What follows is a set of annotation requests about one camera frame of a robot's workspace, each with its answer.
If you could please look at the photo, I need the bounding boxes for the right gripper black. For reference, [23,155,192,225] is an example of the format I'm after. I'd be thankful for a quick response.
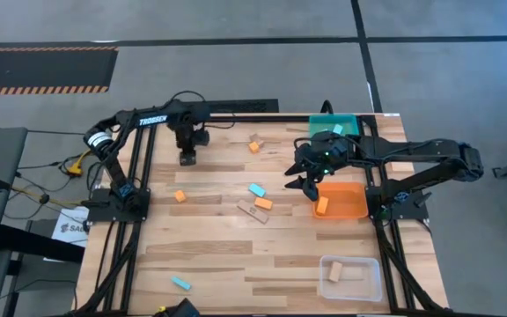
[284,131,351,203]

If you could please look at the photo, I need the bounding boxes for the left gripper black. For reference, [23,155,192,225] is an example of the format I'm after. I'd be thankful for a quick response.
[176,129,210,167]

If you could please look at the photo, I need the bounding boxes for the long orange block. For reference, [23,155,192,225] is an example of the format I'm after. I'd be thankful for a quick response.
[315,195,330,217]
[253,196,275,211]

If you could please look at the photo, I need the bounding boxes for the orange plastic bin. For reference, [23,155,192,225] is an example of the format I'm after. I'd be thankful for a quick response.
[312,181,370,220]

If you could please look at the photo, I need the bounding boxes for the long wooden plank block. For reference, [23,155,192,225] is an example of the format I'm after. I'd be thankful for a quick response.
[236,199,270,225]

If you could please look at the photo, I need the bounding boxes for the plain wooden block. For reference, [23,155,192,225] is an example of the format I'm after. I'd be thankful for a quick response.
[327,261,344,284]

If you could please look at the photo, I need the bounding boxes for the teal plastic bin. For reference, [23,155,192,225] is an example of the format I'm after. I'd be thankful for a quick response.
[308,113,361,138]

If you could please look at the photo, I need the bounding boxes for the clear plastic bin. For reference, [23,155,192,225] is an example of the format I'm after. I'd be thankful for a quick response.
[318,254,384,304]

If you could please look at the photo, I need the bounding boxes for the white paper sign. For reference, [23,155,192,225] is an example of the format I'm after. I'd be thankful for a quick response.
[52,205,91,248]

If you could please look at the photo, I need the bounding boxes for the black device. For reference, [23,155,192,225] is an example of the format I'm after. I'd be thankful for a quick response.
[155,297,201,317]

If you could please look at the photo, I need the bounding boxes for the black desk foot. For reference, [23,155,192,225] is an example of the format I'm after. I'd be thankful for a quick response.
[0,222,86,265]

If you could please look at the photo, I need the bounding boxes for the black hazard-striped floor mat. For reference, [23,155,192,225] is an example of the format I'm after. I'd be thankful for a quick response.
[0,45,120,96]

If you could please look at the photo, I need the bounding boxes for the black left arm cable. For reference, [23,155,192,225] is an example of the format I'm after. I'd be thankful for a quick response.
[168,90,238,131]

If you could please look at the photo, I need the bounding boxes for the black aluminium table frame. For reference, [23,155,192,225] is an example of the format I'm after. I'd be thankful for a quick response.
[66,113,452,317]

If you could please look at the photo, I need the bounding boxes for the yellow cable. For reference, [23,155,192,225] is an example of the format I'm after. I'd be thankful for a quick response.
[11,149,94,208]

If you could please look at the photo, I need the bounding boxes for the black floor cable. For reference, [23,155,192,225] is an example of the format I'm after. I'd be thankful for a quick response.
[4,129,105,221]

